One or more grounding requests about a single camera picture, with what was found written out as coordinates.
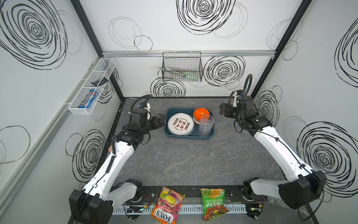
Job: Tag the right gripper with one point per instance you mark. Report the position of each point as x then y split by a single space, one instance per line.
227 109

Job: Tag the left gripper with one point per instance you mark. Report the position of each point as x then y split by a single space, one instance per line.
156 122

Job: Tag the clear drinking glass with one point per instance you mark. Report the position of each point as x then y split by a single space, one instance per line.
205 129

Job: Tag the orange plastic bowl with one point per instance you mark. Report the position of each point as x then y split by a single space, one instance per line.
199 112

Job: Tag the bowls cream inside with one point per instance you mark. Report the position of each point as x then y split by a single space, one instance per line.
196 121

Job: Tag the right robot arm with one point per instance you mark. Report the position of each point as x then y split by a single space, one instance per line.
302 184

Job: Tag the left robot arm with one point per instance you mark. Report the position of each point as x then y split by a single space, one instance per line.
97 200

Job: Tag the teal plastic bin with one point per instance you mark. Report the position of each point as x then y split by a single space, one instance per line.
195 133

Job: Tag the green item in basket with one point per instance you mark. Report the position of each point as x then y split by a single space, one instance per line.
192 76

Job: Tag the black remote in shelf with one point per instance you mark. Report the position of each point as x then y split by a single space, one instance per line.
99 82

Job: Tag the blue M&M's candy bag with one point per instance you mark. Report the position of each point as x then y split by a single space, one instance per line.
89 98

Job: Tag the Fox's fruits candy bag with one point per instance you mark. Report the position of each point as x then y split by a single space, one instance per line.
168 206

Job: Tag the green snack bag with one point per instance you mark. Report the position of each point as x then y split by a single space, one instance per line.
213 203

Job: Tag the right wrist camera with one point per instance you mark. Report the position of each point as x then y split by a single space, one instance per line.
237 97

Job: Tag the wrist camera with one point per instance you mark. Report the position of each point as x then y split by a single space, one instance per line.
237 97
148 107

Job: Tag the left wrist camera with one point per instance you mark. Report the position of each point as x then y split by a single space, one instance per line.
148 107

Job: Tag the black wire basket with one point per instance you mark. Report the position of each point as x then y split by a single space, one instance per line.
175 63

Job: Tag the white wire shelf basket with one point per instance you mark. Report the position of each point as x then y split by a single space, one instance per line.
100 68

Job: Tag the white slotted cable duct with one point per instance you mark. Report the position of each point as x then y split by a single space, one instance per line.
185 209

